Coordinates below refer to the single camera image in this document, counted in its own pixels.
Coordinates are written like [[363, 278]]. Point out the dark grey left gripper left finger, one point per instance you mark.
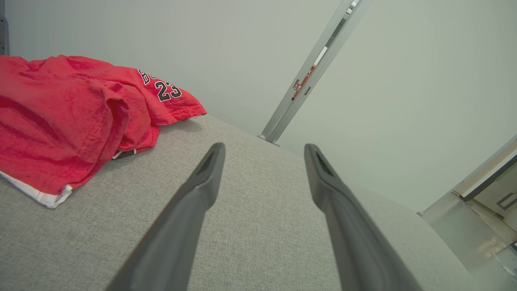
[[177, 234]]

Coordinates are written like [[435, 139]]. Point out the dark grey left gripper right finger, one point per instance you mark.
[[355, 238]]

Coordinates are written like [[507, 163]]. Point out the red Bulls shorts white stripe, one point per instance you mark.
[[60, 121]]

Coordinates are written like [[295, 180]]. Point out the grey fabric sofa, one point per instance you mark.
[[262, 226]]

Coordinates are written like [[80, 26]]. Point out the aluminium door frame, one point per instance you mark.
[[488, 167]]

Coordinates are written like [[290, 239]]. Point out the aluminium partition post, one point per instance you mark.
[[319, 64]]

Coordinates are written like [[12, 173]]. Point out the grey partition frame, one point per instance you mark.
[[3, 36]]

